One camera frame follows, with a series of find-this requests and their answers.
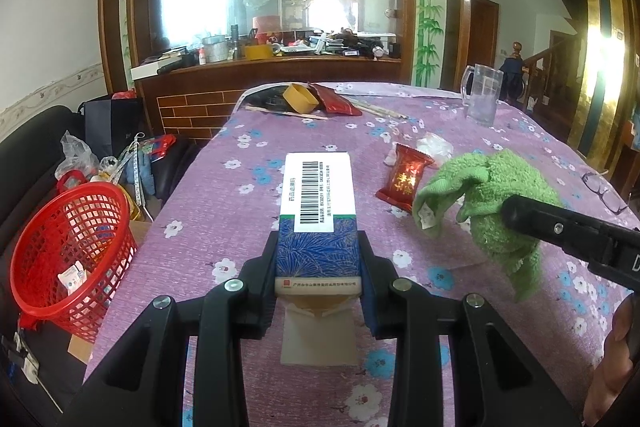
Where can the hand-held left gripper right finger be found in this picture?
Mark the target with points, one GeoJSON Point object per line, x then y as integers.
{"type": "Point", "coordinates": [369, 307]}

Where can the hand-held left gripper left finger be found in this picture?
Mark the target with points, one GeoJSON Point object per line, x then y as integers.
{"type": "Point", "coordinates": [260, 292]}

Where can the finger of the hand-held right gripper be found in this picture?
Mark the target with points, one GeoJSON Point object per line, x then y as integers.
{"type": "Point", "coordinates": [540, 219]}

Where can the green plush toy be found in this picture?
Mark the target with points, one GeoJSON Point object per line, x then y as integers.
{"type": "Point", "coordinates": [495, 207]}

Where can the blue white medicine carton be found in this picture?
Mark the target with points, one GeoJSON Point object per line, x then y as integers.
{"type": "Point", "coordinates": [317, 217]}

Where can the red plastic basket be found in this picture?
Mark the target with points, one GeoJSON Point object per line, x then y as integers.
{"type": "Point", "coordinates": [40, 307]}

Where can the person's right hand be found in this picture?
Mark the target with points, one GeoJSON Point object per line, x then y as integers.
{"type": "Point", "coordinates": [622, 367]}

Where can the dark framed eyeglasses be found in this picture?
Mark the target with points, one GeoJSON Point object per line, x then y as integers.
{"type": "Point", "coordinates": [605, 194]}

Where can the crumpled clear plastic wrapper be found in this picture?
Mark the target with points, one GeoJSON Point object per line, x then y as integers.
{"type": "Point", "coordinates": [435, 147]}

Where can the red gold snack packet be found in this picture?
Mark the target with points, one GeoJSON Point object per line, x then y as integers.
{"type": "Point", "coordinates": [405, 179]}

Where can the flat cardboard box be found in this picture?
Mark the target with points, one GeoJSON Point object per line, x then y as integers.
{"type": "Point", "coordinates": [140, 232]}

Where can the clear glass mug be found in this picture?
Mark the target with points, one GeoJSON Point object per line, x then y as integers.
{"type": "Point", "coordinates": [482, 94]}

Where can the wooden stair railing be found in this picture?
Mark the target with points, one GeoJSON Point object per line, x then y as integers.
{"type": "Point", "coordinates": [555, 77]}

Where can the dark jacket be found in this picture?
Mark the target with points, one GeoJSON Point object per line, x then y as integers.
{"type": "Point", "coordinates": [511, 77]}

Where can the small white paper scrap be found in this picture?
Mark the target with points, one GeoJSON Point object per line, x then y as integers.
{"type": "Point", "coordinates": [390, 158]}

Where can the yellow measuring tape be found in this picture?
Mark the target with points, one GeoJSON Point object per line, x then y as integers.
{"type": "Point", "coordinates": [132, 167]}

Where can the wooden chopstick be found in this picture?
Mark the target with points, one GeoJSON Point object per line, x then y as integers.
{"type": "Point", "coordinates": [285, 113]}
{"type": "Point", "coordinates": [372, 108]}

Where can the small white packet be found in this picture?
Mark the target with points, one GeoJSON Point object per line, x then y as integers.
{"type": "Point", "coordinates": [71, 277]}

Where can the brown wooden door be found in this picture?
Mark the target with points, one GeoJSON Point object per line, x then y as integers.
{"type": "Point", "coordinates": [484, 37]}

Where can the flat clear plastic bag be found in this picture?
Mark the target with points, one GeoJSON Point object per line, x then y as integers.
{"type": "Point", "coordinates": [260, 99]}

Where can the wooden brick pattern counter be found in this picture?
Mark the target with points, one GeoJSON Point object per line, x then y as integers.
{"type": "Point", "coordinates": [195, 107]}

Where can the yellow tape roll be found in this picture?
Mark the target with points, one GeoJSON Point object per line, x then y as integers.
{"type": "Point", "coordinates": [300, 99]}

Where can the dark red packet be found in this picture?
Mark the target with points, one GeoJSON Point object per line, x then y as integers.
{"type": "Point", "coordinates": [337, 99]}

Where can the black shopping bag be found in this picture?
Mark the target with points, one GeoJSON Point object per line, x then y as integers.
{"type": "Point", "coordinates": [110, 122]}

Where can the clear crumpled plastic bag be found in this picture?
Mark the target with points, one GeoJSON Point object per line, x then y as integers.
{"type": "Point", "coordinates": [75, 154]}

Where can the metal pot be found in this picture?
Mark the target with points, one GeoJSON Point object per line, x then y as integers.
{"type": "Point", "coordinates": [216, 49]}

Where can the black leather sofa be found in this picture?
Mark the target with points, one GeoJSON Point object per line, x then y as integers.
{"type": "Point", "coordinates": [30, 147]}

